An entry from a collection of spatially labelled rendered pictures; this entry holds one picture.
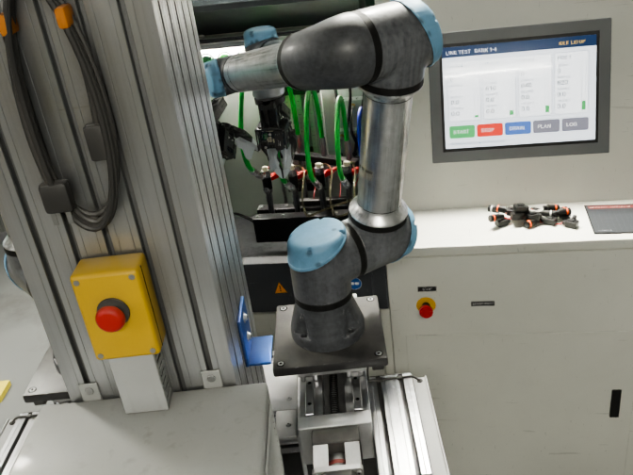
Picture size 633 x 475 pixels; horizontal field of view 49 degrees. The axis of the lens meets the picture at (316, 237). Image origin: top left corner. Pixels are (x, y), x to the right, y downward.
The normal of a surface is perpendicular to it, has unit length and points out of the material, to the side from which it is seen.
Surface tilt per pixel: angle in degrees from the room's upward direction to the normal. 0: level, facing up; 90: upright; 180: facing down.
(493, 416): 90
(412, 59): 104
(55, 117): 90
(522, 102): 76
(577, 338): 90
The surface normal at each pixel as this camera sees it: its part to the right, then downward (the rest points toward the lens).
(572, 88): -0.15, 0.26
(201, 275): 0.01, 0.47
